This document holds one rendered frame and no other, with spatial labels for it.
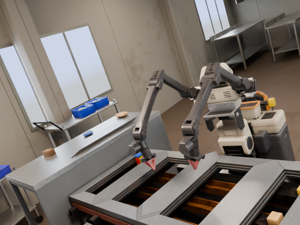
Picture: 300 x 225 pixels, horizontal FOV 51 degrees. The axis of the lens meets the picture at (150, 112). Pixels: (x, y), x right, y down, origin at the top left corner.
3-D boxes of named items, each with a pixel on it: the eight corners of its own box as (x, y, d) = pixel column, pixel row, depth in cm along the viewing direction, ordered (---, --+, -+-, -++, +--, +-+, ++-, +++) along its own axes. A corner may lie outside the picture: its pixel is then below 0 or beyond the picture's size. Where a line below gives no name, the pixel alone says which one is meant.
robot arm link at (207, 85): (222, 78, 184) (206, 80, 192) (218, 71, 181) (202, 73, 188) (198, 136, 163) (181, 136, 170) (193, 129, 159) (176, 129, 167)
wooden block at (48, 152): (56, 153, 271) (53, 148, 269) (50, 156, 266) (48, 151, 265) (49, 153, 277) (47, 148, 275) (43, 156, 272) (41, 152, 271)
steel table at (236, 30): (272, 50, 964) (264, 14, 937) (247, 70, 809) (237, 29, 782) (247, 55, 1015) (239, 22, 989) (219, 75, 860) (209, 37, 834)
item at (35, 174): (35, 190, 214) (33, 185, 213) (7, 179, 259) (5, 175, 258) (160, 114, 295) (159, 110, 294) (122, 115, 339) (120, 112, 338)
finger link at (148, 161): (152, 171, 198) (146, 158, 198) (146, 172, 204) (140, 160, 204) (160, 166, 203) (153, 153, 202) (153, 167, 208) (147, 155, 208)
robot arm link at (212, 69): (217, 57, 182) (202, 60, 188) (216, 80, 179) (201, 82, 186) (250, 79, 215) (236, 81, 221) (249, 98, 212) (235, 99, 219)
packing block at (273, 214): (278, 228, 140) (277, 221, 139) (268, 225, 144) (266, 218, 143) (284, 220, 144) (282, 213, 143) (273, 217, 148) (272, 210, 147)
